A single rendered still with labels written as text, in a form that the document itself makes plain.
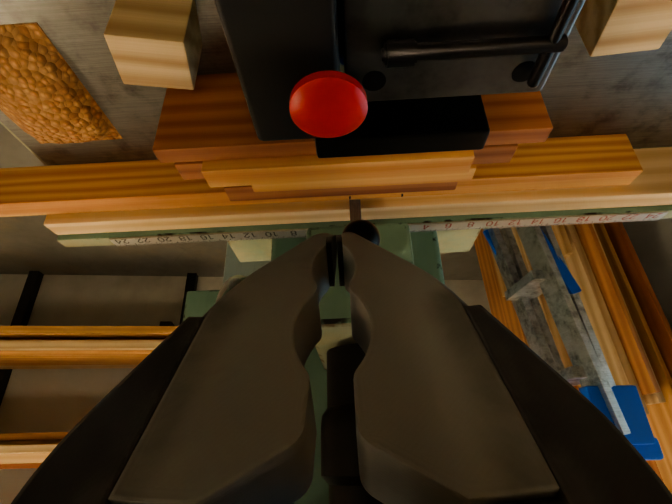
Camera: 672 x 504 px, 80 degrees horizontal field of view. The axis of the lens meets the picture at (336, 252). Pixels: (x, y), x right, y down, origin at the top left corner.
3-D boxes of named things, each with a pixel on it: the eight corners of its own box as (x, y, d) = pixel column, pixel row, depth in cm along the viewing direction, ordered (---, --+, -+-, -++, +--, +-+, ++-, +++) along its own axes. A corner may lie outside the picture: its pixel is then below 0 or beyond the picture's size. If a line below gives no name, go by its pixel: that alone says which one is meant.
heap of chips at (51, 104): (37, 22, 25) (27, 42, 24) (123, 138, 33) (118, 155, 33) (-74, 29, 25) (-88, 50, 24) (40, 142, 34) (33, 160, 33)
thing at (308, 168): (456, 73, 29) (475, 156, 25) (451, 94, 30) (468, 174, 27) (213, 88, 29) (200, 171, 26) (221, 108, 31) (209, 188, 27)
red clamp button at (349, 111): (367, 61, 14) (369, 81, 14) (366, 123, 17) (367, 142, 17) (283, 66, 14) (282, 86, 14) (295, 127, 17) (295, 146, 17)
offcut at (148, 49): (194, -6, 23) (183, 42, 21) (203, 45, 26) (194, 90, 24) (120, -14, 23) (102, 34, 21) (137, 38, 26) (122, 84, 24)
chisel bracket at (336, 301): (407, 201, 28) (422, 321, 24) (392, 281, 40) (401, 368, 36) (299, 206, 28) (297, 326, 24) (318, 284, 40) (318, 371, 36)
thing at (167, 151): (527, 53, 27) (554, 127, 24) (520, 69, 28) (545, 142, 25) (168, 76, 28) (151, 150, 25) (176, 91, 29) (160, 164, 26)
